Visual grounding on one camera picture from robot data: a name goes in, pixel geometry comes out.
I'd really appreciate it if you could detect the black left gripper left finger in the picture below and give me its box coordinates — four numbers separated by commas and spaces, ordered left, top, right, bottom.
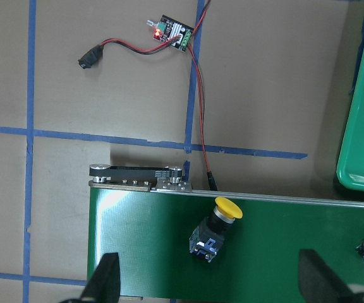
62, 252, 121, 303

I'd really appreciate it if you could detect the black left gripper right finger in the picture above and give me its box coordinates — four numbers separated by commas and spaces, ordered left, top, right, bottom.
298, 249, 364, 302

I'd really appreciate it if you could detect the yellow push button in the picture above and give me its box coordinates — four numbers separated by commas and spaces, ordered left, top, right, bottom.
189, 196, 243, 263

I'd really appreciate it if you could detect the red black power cable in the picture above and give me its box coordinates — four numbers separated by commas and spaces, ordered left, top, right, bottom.
77, 0, 219, 191

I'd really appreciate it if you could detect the green conveyor belt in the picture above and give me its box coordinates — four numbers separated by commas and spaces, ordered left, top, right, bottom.
87, 164, 364, 302

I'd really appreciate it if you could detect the small motor controller board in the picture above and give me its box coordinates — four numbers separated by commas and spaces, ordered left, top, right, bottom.
147, 15, 193, 52

